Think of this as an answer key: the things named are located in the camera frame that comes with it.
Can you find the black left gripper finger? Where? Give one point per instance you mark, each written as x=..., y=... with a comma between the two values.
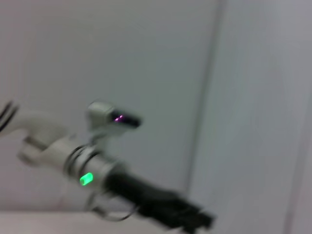
x=187, y=228
x=202, y=217

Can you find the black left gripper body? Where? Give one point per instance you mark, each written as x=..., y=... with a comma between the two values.
x=141, y=192

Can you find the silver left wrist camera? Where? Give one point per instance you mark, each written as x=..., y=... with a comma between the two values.
x=102, y=114

